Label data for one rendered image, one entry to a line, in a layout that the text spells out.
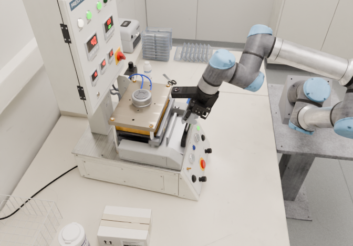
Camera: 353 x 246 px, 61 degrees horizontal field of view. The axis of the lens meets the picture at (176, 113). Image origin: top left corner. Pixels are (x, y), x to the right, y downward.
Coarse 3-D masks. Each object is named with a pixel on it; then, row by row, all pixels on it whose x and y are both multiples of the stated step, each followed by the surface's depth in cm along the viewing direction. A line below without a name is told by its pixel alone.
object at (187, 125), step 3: (186, 123) 125; (186, 126) 123; (189, 126) 124; (186, 129) 122; (189, 129) 124; (183, 132) 121; (186, 132) 121; (183, 135) 120; (186, 135) 120; (183, 138) 118; (186, 138) 120; (183, 141) 118; (183, 144) 119
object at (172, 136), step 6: (174, 114) 129; (174, 120) 127; (180, 120) 132; (168, 126) 129; (174, 126) 129; (180, 126) 129; (168, 132) 121; (174, 132) 126; (180, 132) 126; (162, 138) 124; (168, 138) 119; (174, 138) 124; (180, 138) 124; (114, 144) 124; (162, 144) 121; (168, 144) 121; (174, 144) 121; (180, 144) 121; (186, 144) 123; (180, 150) 119
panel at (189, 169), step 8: (200, 128) 142; (192, 136) 132; (200, 136) 140; (192, 144) 130; (200, 144) 139; (208, 144) 148; (192, 152) 129; (200, 152) 137; (184, 160) 121; (200, 160) 135; (184, 168) 120; (192, 168) 126; (200, 168) 134; (192, 176) 124; (200, 176) 132; (192, 184) 124; (200, 184) 131; (200, 192) 129
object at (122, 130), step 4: (168, 100) 128; (164, 108) 124; (164, 112) 124; (160, 120) 119; (120, 128) 117; (124, 128) 117; (128, 128) 116; (156, 128) 115; (120, 132) 119; (124, 132) 118; (128, 132) 118; (132, 132) 118; (136, 132) 117; (140, 132) 116; (144, 132) 116; (148, 132) 115; (156, 132) 114; (140, 136) 118; (144, 136) 117; (148, 136) 117
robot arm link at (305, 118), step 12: (348, 96) 98; (300, 108) 136; (312, 108) 131; (324, 108) 117; (336, 108) 103; (348, 108) 97; (300, 120) 133; (312, 120) 124; (324, 120) 114; (336, 120) 101; (348, 120) 96; (312, 132) 137; (336, 132) 103; (348, 132) 98
